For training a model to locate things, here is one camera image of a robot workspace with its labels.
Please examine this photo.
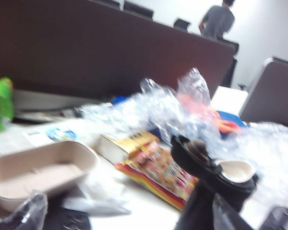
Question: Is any person in grey shirt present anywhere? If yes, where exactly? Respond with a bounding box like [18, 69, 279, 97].
[198, 0, 235, 40]

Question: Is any white plastic bag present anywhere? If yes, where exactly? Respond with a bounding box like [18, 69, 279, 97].
[62, 176, 132, 216]

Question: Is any colourful red yellow snack package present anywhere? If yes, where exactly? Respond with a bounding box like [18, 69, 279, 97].
[115, 141, 200, 211]

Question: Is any grey brown desk partition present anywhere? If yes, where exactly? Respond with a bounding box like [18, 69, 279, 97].
[239, 57, 288, 127]

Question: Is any plastic-wrapped black left gripper right finger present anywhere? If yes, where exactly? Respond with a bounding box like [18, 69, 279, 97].
[264, 206, 288, 230]

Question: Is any dark brown desk partition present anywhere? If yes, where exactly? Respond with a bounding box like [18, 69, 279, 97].
[0, 0, 240, 101]

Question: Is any beige pulp food tray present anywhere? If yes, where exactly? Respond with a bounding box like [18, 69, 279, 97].
[0, 140, 100, 213]

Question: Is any black cloth item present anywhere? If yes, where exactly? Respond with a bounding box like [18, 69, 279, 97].
[45, 203, 91, 230]

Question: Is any blue container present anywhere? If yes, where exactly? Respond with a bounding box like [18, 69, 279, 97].
[216, 110, 248, 134]

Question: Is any grey flat tray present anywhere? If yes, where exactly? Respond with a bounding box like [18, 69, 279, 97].
[13, 90, 111, 122]

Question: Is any black thermos with flip lid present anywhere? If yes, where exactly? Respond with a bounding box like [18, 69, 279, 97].
[170, 135, 259, 230]

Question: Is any plastic-wrapped black left gripper left finger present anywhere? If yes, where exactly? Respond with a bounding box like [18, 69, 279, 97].
[0, 191, 48, 230]

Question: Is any yellow white box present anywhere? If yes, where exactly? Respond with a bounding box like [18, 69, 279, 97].
[97, 130, 159, 165]

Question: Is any black monitor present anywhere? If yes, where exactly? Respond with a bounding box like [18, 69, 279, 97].
[123, 0, 154, 19]
[173, 18, 191, 31]

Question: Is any crumpled clear plastic wrap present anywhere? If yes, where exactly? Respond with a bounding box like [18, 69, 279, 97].
[81, 68, 288, 192]

